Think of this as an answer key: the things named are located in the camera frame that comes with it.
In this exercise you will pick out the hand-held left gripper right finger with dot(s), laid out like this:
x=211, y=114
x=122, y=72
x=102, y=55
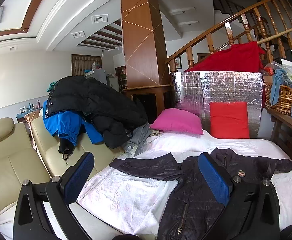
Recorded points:
x=213, y=177

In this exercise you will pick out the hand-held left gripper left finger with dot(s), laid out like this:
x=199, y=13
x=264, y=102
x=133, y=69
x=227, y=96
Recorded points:
x=82, y=172

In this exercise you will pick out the dark quilted zip jacket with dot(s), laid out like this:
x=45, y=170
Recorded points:
x=191, y=205

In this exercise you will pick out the white textured blanket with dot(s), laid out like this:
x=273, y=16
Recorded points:
x=126, y=200

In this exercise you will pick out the beige leather armchair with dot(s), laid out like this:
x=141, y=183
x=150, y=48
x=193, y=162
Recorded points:
x=45, y=135
x=8, y=160

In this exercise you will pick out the blue jacket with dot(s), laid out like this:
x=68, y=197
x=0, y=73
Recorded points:
x=63, y=122

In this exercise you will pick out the red pillow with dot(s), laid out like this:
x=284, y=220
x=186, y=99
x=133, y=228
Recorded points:
x=228, y=120

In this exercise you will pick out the pink pillow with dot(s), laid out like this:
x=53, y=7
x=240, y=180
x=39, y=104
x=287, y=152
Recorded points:
x=178, y=122

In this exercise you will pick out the grey cloth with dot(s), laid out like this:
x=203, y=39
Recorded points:
x=139, y=137

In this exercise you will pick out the pile of black coats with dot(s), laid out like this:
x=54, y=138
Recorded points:
x=91, y=100

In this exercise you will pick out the wooden side table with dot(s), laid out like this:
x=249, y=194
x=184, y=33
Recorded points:
x=286, y=122

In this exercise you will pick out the low table with bottles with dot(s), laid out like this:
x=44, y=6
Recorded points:
x=25, y=113

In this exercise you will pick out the silver foil insulation panel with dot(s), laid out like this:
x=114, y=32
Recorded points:
x=226, y=87

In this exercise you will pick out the teal garment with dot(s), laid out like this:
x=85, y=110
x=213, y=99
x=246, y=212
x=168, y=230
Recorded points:
x=51, y=86

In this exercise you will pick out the white refrigerator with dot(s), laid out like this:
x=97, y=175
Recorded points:
x=113, y=83

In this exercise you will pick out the silver refrigerator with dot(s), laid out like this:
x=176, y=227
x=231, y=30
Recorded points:
x=97, y=77

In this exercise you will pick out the wicker basket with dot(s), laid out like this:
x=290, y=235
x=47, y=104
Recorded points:
x=285, y=97

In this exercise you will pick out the window with wooden blind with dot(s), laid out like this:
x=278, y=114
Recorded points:
x=82, y=63

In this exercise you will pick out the blue cloth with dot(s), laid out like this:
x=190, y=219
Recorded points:
x=276, y=85

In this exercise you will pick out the red blanket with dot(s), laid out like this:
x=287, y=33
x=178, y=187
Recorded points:
x=231, y=60

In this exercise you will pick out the framed picture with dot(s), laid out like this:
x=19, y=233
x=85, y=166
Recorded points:
x=178, y=62

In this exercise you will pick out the clear plastic bag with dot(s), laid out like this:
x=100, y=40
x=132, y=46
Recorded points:
x=273, y=67

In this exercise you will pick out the wooden stair railing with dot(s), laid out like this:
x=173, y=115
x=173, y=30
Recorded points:
x=203, y=35

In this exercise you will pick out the wooden pillar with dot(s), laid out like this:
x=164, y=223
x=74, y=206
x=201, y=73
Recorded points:
x=141, y=42

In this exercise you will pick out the staircase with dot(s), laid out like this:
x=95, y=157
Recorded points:
x=281, y=47

